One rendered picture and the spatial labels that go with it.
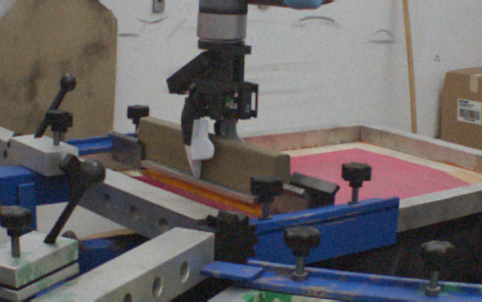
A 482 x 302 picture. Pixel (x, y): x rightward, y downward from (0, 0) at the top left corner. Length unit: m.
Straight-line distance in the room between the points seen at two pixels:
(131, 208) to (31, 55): 2.33
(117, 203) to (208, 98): 0.30
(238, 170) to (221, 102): 0.10
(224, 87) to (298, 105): 2.86
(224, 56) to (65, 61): 2.16
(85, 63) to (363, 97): 1.38
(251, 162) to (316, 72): 2.92
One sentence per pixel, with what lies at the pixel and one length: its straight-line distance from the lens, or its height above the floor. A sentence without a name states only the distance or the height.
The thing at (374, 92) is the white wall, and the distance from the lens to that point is 4.84.
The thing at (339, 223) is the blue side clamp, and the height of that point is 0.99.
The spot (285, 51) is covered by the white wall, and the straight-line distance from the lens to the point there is 4.48.
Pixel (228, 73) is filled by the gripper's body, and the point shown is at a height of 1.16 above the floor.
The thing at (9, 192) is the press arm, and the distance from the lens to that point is 1.58.
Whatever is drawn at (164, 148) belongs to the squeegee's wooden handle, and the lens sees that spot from 1.87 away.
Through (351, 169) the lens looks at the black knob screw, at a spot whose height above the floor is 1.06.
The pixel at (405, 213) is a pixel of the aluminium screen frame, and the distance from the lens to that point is 1.68.
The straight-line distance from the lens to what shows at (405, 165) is 2.14.
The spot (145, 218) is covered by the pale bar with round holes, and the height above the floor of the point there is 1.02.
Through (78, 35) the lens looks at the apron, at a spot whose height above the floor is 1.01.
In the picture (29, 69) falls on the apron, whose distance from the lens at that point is 3.78.
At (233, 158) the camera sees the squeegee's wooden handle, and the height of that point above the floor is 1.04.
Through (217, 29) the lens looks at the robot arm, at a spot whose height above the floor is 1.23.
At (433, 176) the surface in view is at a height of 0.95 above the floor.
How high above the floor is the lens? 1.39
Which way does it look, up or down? 11 degrees down
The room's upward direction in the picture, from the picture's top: 2 degrees clockwise
